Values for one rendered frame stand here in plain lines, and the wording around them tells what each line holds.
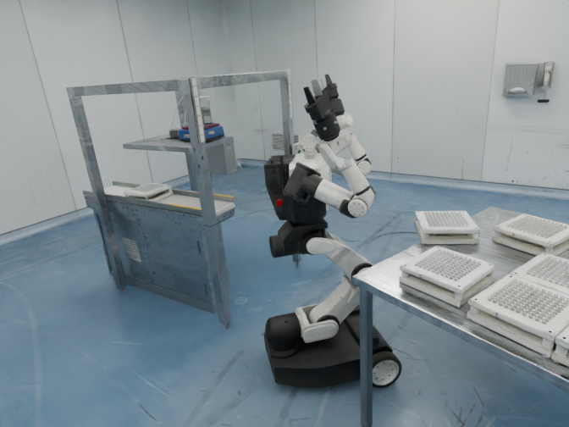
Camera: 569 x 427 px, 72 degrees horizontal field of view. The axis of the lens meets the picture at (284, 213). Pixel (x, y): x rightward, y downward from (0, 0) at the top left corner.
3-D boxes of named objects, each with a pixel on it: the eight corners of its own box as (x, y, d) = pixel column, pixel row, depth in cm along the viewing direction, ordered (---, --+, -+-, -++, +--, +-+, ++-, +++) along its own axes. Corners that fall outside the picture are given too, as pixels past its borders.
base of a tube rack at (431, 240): (478, 244, 175) (479, 239, 174) (421, 244, 180) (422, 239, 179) (465, 223, 198) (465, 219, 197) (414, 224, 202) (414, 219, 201)
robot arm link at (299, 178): (310, 202, 162) (281, 188, 166) (313, 203, 171) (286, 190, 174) (323, 177, 161) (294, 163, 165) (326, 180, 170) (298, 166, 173)
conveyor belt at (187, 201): (235, 209, 266) (234, 202, 265) (210, 222, 247) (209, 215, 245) (112, 191, 336) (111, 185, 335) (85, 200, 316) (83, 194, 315)
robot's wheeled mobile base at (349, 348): (279, 405, 199) (273, 352, 187) (261, 341, 247) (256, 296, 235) (394, 376, 211) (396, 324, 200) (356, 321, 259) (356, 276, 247)
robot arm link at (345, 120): (349, 103, 205) (356, 124, 205) (334, 111, 213) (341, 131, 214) (335, 105, 198) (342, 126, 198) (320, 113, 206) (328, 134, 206)
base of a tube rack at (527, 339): (587, 322, 121) (588, 315, 120) (549, 357, 108) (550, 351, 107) (505, 291, 140) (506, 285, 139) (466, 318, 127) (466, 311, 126)
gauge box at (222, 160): (237, 170, 260) (234, 141, 254) (227, 174, 252) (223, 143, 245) (212, 168, 272) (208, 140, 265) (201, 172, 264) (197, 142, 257)
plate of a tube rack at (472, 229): (480, 234, 174) (480, 230, 173) (422, 234, 178) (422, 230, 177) (466, 213, 196) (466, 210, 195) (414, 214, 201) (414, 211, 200)
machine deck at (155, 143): (234, 141, 254) (233, 135, 252) (192, 154, 224) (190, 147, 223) (167, 139, 286) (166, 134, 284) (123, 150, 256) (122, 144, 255)
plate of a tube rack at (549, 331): (590, 308, 119) (591, 302, 118) (552, 343, 106) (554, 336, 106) (507, 278, 138) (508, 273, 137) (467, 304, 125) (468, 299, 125)
